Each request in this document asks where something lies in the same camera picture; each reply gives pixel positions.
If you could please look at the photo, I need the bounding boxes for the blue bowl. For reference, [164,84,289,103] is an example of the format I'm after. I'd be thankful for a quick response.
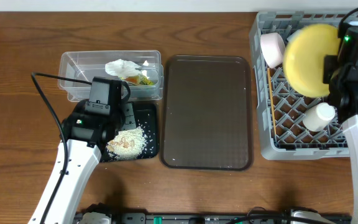
[287,29,302,43]

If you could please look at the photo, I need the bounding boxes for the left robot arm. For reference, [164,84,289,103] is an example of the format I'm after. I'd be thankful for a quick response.
[29,73,131,223]

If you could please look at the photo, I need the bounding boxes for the pink bowl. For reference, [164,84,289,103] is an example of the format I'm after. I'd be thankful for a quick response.
[260,32,285,68]

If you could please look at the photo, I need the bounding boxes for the yellow green snack wrapper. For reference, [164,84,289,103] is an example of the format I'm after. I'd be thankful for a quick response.
[124,75,154,85]

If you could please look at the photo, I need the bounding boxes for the grey dishwasher rack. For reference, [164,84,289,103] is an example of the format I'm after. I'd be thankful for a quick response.
[249,12,358,160]

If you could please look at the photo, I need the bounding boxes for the brown serving tray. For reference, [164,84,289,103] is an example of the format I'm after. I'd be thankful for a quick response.
[160,55,254,171]

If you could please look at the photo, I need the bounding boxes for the white napkin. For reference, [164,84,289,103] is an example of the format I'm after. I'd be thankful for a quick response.
[105,59,141,79]

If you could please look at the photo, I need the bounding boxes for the yellow plate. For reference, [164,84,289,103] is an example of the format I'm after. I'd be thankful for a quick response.
[283,24,340,98]

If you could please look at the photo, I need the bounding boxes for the rice and food scraps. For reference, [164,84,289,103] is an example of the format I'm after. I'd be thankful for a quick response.
[106,126,147,161]

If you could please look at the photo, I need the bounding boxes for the black tray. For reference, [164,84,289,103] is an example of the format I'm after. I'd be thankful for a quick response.
[73,101,160,163]

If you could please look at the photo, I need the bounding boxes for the wooden chopstick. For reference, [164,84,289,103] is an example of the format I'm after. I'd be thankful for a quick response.
[267,68,277,138]

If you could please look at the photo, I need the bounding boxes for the white cup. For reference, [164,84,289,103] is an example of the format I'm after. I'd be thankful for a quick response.
[303,103,336,132]

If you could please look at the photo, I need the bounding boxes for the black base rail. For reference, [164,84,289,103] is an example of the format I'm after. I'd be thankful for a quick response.
[72,203,352,224]

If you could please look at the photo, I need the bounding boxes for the clear plastic bin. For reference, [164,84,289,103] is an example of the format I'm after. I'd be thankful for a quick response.
[58,50,163,101]

